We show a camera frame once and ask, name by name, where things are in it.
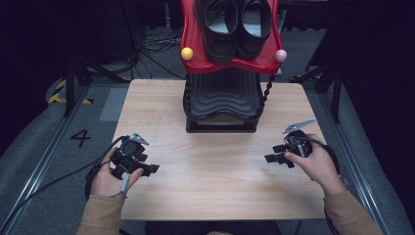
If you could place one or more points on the red and black shoe rack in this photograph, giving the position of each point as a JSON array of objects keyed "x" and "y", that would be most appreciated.
[{"x": 225, "y": 94}]

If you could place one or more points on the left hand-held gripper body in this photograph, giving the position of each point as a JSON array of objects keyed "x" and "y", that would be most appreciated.
[{"x": 129, "y": 156}]

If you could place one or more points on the person's left hand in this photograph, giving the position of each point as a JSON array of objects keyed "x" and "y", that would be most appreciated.
[{"x": 106, "y": 182}]

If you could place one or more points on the person's right hand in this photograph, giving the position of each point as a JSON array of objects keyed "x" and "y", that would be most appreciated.
[{"x": 321, "y": 169}]

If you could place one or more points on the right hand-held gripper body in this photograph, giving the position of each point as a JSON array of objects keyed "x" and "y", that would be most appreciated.
[{"x": 298, "y": 143}]

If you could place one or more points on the metal floor rail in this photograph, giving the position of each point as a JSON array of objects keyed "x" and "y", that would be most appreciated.
[
  {"x": 355, "y": 169},
  {"x": 42, "y": 163}
]

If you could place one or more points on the black metal stand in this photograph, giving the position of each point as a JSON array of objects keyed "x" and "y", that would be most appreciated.
[
  {"x": 336, "y": 94},
  {"x": 70, "y": 88}
]

